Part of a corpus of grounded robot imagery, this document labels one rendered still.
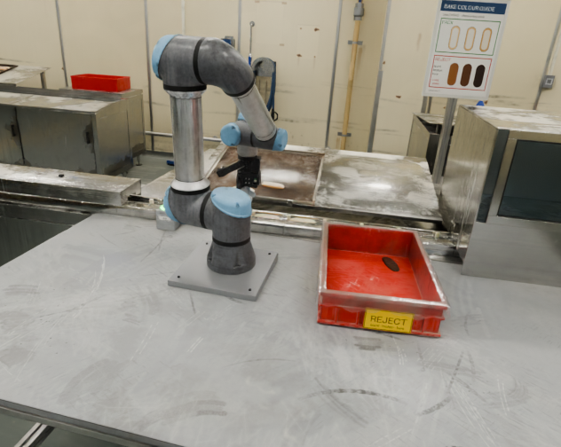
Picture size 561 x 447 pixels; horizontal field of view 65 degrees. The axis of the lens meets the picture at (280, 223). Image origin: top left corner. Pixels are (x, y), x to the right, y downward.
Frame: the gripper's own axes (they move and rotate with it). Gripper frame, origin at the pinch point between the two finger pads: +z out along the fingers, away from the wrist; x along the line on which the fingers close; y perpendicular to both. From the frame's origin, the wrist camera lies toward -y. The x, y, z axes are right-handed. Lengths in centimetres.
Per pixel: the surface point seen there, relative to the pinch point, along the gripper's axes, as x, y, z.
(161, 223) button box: -16.5, -25.1, 4.6
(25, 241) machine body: -9, -89, 25
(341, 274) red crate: -33, 41, 7
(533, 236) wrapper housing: -22, 98, -10
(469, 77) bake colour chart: 83, 94, -49
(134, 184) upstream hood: 3.4, -45.2, -1.6
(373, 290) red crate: -41, 51, 7
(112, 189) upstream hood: -7.0, -49.2, -2.6
